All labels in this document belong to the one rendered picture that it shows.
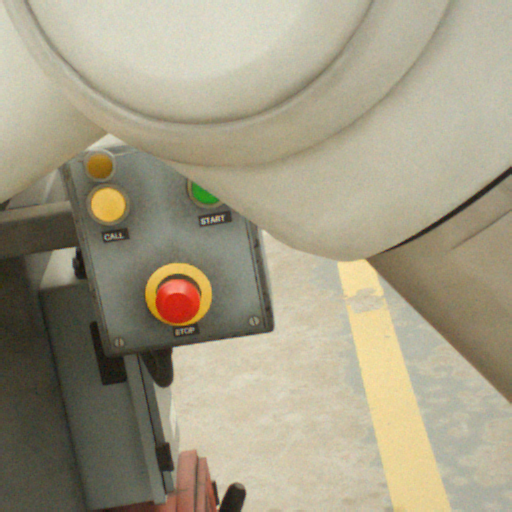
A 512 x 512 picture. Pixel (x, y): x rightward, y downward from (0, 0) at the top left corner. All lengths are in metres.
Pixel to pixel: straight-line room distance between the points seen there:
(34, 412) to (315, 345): 2.06
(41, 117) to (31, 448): 0.91
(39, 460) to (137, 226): 0.38
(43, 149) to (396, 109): 0.27
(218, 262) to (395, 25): 0.87
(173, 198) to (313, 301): 2.57
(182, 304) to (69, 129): 0.60
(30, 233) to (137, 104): 0.97
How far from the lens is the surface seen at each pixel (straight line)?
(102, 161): 1.18
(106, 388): 1.49
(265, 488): 2.89
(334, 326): 3.57
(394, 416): 3.09
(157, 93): 0.35
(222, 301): 1.22
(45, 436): 1.48
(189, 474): 1.67
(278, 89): 0.35
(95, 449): 1.52
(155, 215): 1.20
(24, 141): 0.61
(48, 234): 1.32
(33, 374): 1.45
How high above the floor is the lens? 1.41
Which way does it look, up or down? 19 degrees down
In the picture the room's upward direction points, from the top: 11 degrees counter-clockwise
